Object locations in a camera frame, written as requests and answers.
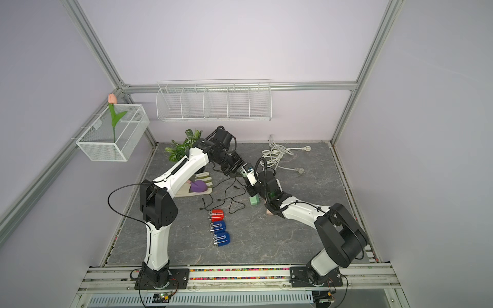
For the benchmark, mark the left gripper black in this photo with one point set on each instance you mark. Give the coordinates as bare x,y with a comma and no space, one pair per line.
239,162

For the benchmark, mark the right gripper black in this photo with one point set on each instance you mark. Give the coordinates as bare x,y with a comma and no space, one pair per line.
250,190

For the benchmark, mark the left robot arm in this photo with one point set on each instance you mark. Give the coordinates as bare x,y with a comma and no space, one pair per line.
157,203

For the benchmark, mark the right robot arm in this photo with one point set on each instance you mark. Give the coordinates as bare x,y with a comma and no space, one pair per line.
343,239

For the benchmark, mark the red electric shaver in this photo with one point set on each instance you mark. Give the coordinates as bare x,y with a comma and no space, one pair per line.
216,215

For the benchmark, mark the green charger cube lower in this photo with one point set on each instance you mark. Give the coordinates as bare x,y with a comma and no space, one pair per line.
254,200

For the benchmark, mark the cream hand-shaped holder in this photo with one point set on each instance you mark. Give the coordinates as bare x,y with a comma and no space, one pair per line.
185,191

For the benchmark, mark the potted green plant black vase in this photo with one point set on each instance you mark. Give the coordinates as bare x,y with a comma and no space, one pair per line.
178,150

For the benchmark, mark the pink artificial tulip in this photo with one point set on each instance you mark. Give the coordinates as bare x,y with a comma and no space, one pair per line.
115,117

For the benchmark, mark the long white wire shelf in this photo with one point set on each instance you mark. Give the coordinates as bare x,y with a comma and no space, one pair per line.
214,100

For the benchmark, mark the white wire basket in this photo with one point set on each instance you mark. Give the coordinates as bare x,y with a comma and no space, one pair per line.
97,140

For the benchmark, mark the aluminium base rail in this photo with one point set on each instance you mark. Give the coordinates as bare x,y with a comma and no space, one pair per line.
278,277

